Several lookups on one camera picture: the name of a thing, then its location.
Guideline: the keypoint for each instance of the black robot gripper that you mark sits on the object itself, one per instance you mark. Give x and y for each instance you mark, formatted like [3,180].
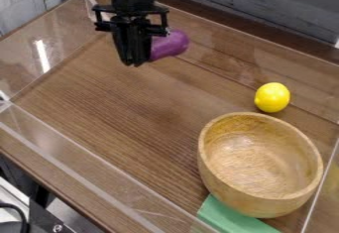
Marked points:
[132,12]

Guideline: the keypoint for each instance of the purple toy eggplant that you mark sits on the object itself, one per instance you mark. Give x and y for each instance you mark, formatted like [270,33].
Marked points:
[170,46]

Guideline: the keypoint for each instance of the brown wooden bowl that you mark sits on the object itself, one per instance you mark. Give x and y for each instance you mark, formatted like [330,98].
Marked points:
[259,164]

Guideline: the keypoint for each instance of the yellow toy lemon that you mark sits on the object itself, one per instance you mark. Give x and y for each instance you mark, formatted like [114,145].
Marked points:
[271,97]

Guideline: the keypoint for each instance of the green cloth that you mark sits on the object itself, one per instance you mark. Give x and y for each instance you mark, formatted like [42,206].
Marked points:
[227,221]

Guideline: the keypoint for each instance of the black metal stand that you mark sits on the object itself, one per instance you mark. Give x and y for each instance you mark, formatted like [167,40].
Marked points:
[24,202]

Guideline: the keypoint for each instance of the clear acrylic corner bracket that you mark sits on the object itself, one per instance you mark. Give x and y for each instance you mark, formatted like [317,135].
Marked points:
[90,4]

